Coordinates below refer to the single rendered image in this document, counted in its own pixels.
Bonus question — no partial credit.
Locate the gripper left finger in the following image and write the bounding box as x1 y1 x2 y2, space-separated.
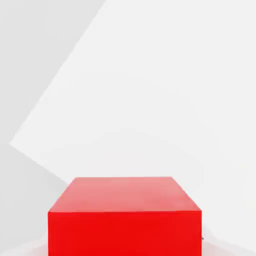
18 238 49 256

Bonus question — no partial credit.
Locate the small red cube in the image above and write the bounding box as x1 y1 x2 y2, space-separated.
47 176 203 256

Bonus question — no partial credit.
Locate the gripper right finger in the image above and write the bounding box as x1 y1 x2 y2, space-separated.
201 235 253 256

